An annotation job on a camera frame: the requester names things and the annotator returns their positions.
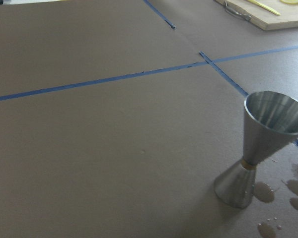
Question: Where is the yellow plastic knife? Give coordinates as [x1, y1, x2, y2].
[247, 0, 281, 16]

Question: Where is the steel double jigger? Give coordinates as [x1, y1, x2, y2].
[214, 91, 298, 209]

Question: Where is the wooden cutting board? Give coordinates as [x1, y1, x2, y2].
[217, 0, 298, 31]

